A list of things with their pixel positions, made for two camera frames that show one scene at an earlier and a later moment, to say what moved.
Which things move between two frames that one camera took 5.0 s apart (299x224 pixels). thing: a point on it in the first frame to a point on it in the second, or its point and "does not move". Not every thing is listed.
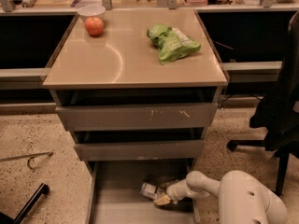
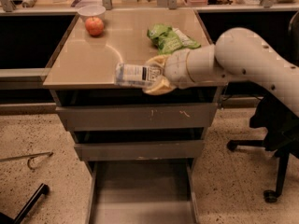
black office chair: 278,114 does not move
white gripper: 175,189 to 176,68
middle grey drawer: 139,150 does not move
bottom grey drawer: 114,197 does not move
